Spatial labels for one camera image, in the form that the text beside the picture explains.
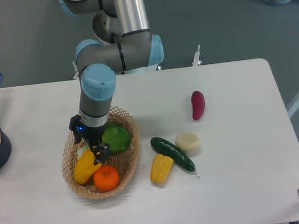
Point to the green bok choy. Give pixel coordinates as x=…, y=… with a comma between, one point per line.
x=116, y=136

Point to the cream round cake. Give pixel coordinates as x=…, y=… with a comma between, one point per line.
x=188, y=142

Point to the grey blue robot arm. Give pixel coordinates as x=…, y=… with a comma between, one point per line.
x=129, y=46

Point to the woven wicker basket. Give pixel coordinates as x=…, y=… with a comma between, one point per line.
x=125, y=162

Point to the orange tangerine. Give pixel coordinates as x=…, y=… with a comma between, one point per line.
x=106, y=178

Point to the purple sweet potato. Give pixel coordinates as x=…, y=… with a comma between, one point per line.
x=198, y=104

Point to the dark green cucumber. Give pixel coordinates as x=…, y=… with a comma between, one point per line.
x=166, y=148

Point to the yellow mango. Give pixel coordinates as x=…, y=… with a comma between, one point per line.
x=85, y=167

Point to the yellow bell pepper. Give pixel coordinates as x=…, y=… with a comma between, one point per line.
x=161, y=167

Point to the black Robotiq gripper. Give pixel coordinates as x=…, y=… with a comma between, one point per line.
x=93, y=137

